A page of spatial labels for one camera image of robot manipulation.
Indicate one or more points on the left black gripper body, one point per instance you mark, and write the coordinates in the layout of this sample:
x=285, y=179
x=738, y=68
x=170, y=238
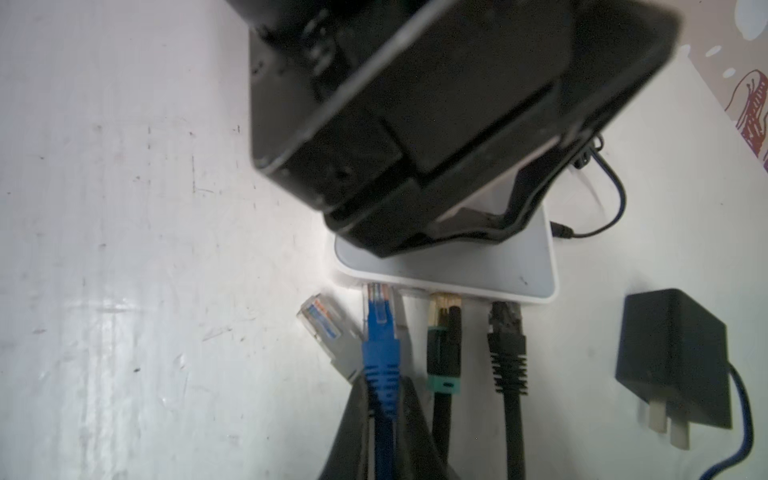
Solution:
x=409, y=124

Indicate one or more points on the white network switch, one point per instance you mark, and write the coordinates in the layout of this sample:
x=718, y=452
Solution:
x=521, y=269

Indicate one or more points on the black power adapter with cord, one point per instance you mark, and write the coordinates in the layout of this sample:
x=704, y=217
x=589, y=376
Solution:
x=591, y=152

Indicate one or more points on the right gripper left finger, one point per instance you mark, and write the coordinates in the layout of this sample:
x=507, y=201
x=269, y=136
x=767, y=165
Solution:
x=348, y=456

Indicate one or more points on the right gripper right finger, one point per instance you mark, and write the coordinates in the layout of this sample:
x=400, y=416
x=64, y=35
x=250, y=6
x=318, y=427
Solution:
x=422, y=450

